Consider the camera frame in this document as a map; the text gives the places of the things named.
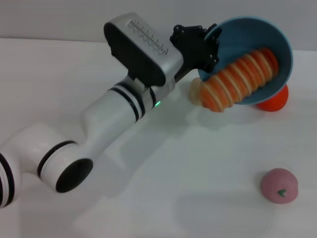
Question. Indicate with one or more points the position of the blue plastic bowl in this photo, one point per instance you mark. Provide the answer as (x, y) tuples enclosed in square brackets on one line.
[(280, 49)]

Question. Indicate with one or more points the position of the orange striped toy bread loaf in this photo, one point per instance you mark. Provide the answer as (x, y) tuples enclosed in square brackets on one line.
[(235, 81)]

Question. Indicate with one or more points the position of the beige toy bun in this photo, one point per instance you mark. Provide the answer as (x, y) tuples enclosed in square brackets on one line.
[(194, 91)]

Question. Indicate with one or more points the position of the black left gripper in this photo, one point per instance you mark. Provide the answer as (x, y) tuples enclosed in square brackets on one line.
[(190, 47)]

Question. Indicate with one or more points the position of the pink toy peach bun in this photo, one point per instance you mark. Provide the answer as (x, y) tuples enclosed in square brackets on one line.
[(277, 183)]

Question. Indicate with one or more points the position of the red toy pear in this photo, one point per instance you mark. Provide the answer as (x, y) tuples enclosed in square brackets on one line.
[(275, 102)]

